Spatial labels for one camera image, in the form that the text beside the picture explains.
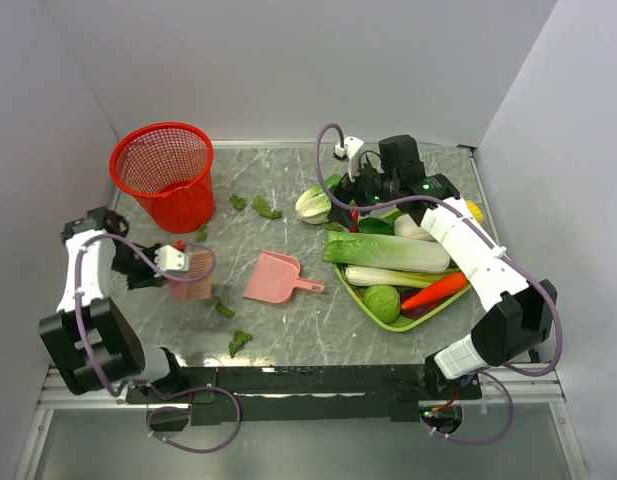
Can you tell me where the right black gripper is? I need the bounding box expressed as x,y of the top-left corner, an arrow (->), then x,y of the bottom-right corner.
326,154 -> 399,230

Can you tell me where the pink hand brush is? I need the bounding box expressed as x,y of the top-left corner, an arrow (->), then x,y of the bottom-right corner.
168,250 -> 213,301

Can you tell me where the pink dustpan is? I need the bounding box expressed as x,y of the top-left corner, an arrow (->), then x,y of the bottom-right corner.
243,250 -> 325,304

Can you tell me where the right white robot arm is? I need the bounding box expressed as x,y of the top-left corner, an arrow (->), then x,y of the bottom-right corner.
325,134 -> 563,399

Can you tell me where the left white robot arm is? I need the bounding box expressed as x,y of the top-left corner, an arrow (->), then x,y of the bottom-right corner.
38,207 -> 186,402

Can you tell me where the red chili pepper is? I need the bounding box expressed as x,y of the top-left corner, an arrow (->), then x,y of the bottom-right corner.
349,211 -> 360,233

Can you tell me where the small napa cabbage on table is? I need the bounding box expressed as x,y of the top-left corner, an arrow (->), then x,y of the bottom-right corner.
295,184 -> 332,225

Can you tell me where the dark green leafy vegetable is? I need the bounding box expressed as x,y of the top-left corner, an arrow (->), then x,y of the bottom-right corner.
358,217 -> 395,236

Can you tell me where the long napa cabbage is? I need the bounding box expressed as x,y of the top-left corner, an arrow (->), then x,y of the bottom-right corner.
321,231 -> 451,273

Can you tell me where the white radish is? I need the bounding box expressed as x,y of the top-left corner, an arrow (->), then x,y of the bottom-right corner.
394,214 -> 435,242

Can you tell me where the green paper scrap back centre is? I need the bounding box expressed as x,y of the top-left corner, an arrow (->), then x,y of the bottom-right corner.
252,195 -> 283,220

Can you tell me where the green paper scrap by basket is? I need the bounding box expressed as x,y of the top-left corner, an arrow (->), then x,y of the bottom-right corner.
195,224 -> 208,244

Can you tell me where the green paper scrap by dustpan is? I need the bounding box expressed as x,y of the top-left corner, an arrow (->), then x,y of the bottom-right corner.
214,295 -> 235,319

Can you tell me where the green paper scrap back left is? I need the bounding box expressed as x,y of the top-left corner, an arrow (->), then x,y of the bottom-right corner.
230,194 -> 247,211

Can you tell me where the green square tray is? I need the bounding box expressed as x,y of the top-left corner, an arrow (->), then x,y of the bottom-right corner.
332,207 -> 477,333

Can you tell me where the round green cabbage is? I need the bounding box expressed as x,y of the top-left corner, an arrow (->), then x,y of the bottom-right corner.
363,285 -> 401,325

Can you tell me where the green paper scrap front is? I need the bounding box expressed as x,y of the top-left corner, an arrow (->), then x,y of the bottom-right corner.
228,329 -> 253,358

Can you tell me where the red mesh waste basket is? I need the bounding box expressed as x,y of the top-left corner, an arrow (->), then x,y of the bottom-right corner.
109,122 -> 215,234

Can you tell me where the purple eggplant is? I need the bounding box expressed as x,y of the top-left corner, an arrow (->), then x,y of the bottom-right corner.
400,289 -> 442,320

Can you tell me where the orange carrot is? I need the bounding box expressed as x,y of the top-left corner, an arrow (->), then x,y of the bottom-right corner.
402,272 -> 469,310

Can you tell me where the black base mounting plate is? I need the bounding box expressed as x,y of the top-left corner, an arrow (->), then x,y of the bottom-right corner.
125,364 -> 484,427

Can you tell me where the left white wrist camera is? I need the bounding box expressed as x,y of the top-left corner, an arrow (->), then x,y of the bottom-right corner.
154,245 -> 190,273

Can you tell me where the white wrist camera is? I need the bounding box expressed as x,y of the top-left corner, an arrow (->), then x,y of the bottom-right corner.
333,136 -> 365,181
154,245 -> 190,273

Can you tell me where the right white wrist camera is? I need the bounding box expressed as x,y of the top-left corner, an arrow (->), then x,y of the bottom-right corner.
333,136 -> 365,181

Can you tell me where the aluminium rail frame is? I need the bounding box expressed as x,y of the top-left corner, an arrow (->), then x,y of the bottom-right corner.
15,368 -> 588,479

